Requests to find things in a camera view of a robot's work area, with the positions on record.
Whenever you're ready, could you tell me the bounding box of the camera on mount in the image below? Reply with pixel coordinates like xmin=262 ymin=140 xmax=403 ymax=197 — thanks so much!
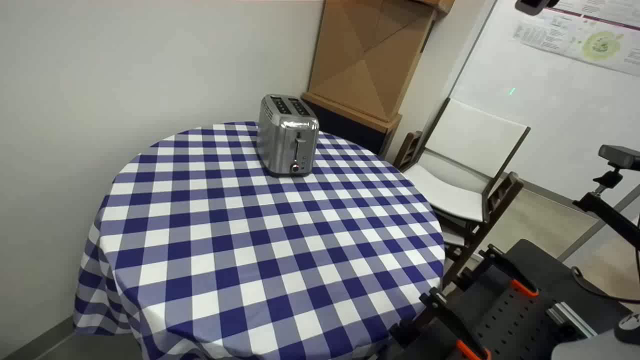
xmin=572 ymin=144 xmax=640 ymax=252

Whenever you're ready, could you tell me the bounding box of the silver two-slot toaster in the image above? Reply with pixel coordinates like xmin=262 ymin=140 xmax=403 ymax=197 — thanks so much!
xmin=257 ymin=93 xmax=320 ymax=177

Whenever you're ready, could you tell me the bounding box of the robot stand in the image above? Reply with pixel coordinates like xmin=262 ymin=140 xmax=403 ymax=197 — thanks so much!
xmin=389 ymin=238 xmax=635 ymax=360

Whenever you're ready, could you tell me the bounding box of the stack of folding chairs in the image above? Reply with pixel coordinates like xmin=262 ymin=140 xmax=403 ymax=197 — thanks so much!
xmin=392 ymin=97 xmax=532 ymax=292

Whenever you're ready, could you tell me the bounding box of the dark blue board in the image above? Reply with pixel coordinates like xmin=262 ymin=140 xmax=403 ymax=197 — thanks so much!
xmin=302 ymin=97 xmax=397 ymax=156

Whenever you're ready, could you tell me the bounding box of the blue white checked tablecloth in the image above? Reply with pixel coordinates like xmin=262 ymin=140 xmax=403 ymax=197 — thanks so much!
xmin=73 ymin=121 xmax=446 ymax=360

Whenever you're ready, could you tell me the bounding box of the black cable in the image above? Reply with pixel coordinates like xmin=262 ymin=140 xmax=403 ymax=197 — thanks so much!
xmin=571 ymin=249 xmax=640 ymax=305

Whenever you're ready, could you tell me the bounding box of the printed poster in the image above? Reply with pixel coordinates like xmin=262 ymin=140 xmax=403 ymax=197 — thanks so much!
xmin=512 ymin=0 xmax=640 ymax=77

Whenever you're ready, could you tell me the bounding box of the black clamp orange handle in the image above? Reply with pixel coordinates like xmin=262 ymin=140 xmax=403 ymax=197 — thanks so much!
xmin=481 ymin=243 xmax=540 ymax=299
xmin=419 ymin=287 xmax=494 ymax=360

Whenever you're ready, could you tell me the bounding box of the whiteboard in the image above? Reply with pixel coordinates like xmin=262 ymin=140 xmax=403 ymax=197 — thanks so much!
xmin=449 ymin=0 xmax=640 ymax=207

